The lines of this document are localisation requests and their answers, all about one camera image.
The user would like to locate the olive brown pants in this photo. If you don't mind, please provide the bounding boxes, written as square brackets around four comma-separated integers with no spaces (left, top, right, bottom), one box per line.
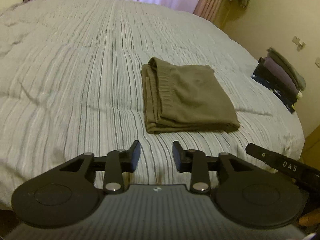
[141,57,240,134]

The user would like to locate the folded clothes stack on bed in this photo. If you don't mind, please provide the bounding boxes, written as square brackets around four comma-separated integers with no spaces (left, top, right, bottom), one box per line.
[251,47,306,113]

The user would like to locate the person's right hand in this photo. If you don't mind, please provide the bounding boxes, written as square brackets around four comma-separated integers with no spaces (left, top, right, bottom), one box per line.
[299,208,320,227]

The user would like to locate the striped grey bed cover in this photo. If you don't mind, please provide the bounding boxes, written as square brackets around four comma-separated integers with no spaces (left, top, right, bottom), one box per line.
[1,0,304,209]

